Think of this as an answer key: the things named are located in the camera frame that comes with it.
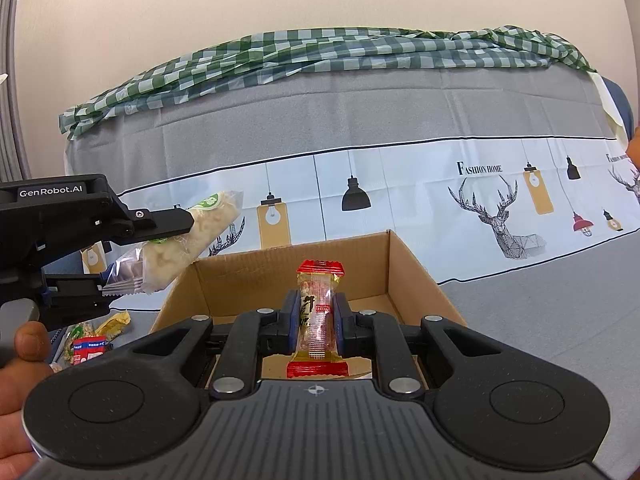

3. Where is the cardboard box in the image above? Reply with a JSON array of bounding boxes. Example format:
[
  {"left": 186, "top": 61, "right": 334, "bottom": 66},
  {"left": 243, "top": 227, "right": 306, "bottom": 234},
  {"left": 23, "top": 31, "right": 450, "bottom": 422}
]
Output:
[{"left": 150, "top": 230, "right": 466, "bottom": 393}]

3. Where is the person's left hand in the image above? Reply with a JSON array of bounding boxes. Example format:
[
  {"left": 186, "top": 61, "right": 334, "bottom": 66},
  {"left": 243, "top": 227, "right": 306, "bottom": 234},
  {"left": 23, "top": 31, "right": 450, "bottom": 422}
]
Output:
[{"left": 0, "top": 321, "right": 56, "bottom": 480}]

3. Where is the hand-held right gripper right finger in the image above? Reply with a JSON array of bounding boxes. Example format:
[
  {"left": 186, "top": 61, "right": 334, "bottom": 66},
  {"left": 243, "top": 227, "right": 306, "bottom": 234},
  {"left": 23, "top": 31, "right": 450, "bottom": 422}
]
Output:
[{"left": 332, "top": 290, "right": 506, "bottom": 397}]

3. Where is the green nut packet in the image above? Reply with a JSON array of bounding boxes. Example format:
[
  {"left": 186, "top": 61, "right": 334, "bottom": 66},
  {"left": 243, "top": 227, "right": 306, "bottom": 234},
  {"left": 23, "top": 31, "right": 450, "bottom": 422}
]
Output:
[{"left": 62, "top": 322, "right": 98, "bottom": 361}]

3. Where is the green checked cloth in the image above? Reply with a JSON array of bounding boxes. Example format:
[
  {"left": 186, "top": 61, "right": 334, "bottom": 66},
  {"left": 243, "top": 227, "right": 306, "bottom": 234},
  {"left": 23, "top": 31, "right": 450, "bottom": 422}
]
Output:
[{"left": 57, "top": 24, "right": 601, "bottom": 141}]

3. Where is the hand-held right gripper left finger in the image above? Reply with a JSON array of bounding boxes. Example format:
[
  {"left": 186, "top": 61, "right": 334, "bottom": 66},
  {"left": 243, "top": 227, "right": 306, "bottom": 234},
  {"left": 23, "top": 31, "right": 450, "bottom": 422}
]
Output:
[{"left": 131, "top": 290, "right": 301, "bottom": 401}]

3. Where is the yellow snack packet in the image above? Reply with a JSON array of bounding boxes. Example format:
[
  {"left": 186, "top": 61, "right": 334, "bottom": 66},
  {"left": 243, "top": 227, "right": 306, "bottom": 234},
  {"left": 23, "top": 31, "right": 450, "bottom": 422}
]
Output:
[{"left": 97, "top": 310, "right": 132, "bottom": 340}]

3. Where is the long red snack packet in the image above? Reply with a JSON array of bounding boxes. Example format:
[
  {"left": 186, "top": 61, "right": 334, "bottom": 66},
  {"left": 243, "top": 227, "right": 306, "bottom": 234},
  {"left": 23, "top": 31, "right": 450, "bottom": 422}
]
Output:
[{"left": 72, "top": 336, "right": 111, "bottom": 366}]

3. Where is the clear cracker packet green label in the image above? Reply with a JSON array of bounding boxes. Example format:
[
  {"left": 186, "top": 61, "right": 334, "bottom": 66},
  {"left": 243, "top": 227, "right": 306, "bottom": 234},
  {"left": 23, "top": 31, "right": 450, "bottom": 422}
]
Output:
[{"left": 105, "top": 190, "right": 245, "bottom": 295}]

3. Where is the grey deer print sofa cover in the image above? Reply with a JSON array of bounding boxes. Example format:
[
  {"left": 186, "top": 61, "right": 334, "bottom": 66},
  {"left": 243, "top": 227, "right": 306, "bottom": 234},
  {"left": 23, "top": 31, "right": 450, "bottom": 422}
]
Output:
[{"left": 62, "top": 62, "right": 640, "bottom": 411}]

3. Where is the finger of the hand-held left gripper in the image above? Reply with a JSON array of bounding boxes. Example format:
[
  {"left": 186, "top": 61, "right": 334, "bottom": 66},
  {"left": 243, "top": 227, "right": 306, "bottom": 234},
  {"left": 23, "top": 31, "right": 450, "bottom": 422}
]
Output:
[
  {"left": 42, "top": 270, "right": 121, "bottom": 332},
  {"left": 112, "top": 207, "right": 196, "bottom": 246}
]

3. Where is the small red yellow candy bar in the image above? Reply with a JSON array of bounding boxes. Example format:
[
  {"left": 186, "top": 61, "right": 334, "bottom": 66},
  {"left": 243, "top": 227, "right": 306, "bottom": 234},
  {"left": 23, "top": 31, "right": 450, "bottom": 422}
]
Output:
[{"left": 286, "top": 259, "right": 350, "bottom": 380}]

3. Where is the grey curtain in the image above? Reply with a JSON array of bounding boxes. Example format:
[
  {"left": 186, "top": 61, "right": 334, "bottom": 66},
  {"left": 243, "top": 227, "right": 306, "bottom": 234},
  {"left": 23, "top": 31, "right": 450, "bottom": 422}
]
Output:
[{"left": 0, "top": 0, "right": 31, "bottom": 181}]

